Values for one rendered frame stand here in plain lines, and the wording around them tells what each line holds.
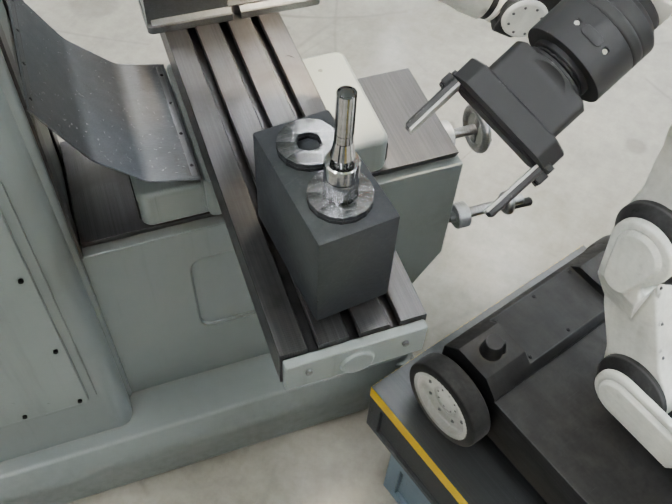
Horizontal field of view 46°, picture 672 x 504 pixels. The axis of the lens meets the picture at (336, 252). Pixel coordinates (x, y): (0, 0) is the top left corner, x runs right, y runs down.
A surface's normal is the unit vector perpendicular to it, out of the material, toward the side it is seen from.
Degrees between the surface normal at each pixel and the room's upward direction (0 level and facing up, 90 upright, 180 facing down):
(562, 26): 28
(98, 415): 79
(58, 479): 64
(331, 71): 0
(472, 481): 0
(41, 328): 88
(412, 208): 90
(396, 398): 0
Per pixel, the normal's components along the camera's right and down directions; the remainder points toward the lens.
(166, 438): 0.32, 0.49
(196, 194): 0.33, 0.77
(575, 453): 0.04, -0.59
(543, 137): -0.07, -0.01
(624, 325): -0.81, 0.46
